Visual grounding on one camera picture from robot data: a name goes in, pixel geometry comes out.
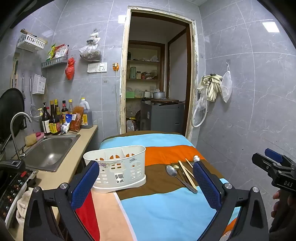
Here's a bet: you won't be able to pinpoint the colourful striped blanket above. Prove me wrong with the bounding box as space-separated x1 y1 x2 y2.
75 131 242 241

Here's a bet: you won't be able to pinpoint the cooktop control panel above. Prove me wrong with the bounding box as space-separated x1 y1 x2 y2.
0 169 39 230

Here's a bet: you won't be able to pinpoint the white wall socket panel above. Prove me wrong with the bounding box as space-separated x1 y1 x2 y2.
87 62 108 73

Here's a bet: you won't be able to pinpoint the red plastic bag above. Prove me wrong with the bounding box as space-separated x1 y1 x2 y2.
65 57 76 80

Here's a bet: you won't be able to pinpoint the black wok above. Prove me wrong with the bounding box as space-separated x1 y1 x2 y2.
0 88 25 144

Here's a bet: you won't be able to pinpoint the beige rag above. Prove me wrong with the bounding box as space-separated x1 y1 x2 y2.
16 187 36 227

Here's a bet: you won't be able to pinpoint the dark sauce bottle yellow label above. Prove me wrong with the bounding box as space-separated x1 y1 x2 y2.
49 100 61 134

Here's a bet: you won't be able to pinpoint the white plastic utensil caddy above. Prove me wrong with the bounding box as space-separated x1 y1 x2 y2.
83 145 147 194

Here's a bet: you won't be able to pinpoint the white slotted wall basket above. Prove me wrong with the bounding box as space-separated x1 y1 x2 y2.
16 33 47 50

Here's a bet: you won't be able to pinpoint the grey washing machine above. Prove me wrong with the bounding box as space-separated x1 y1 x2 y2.
140 100 185 134

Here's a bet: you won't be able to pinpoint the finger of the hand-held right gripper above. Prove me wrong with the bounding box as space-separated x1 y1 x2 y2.
252 152 281 176
264 148 296 167

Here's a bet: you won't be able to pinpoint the white hose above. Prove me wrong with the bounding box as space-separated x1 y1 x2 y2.
191 88 208 128

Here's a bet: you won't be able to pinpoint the worn door frame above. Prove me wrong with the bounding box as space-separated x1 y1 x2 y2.
119 6 199 142

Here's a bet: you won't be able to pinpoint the large silver spoon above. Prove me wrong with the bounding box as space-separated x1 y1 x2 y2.
166 165 199 194

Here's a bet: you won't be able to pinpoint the chrome faucet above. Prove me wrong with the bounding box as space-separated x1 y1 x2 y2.
10 112 32 159

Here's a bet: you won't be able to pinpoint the dark pump dispenser bottle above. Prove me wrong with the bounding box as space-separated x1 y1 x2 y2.
41 108 51 135

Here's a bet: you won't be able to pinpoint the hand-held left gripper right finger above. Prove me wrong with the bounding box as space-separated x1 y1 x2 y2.
193 160 270 241

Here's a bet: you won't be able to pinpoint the clear hanging plastic bag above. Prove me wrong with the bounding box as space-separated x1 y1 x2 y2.
79 29 102 62

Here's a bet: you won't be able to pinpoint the large cooking oil jug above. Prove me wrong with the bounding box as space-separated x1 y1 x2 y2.
79 97 93 129

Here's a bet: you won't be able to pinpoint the blue and white packet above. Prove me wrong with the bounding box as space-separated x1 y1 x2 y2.
60 113 73 134

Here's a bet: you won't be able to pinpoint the cream rubber gloves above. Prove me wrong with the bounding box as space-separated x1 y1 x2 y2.
197 73 224 103

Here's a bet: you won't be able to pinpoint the grey wall rack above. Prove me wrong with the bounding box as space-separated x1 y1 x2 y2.
41 56 68 69

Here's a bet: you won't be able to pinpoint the wooden spatula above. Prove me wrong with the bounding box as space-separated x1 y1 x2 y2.
10 52 20 89

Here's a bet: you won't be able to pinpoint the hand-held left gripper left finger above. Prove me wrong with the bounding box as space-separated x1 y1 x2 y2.
23 160 100 241

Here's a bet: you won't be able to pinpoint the white mesh filter bag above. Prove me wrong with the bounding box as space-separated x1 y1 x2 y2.
220 62 233 103

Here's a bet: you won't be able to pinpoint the seasoning packets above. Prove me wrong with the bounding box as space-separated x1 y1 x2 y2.
46 43 69 60

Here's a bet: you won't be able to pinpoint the yellow sponge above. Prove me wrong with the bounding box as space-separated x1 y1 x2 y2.
25 135 38 147

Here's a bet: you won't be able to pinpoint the dark sauce bottle red label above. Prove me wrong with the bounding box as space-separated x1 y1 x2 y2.
61 100 69 121

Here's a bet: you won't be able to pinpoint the person's right hand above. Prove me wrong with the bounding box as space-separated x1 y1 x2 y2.
270 191 282 219

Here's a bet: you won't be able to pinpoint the red chili powder packet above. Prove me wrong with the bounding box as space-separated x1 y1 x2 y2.
69 106 84 133

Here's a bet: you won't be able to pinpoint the mesh strainer ladle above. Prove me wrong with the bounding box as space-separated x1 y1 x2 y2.
29 76 42 122

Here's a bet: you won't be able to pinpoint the stainless steel sink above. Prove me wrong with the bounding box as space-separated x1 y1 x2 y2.
24 134 81 172

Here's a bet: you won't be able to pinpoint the white power cable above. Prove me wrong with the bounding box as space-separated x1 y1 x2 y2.
115 70 120 135

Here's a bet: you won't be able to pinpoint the white perforated wall holder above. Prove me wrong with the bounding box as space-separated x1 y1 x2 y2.
32 73 47 95

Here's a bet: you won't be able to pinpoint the wooden shelf unit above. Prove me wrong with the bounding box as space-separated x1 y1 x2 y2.
126 40 166 100

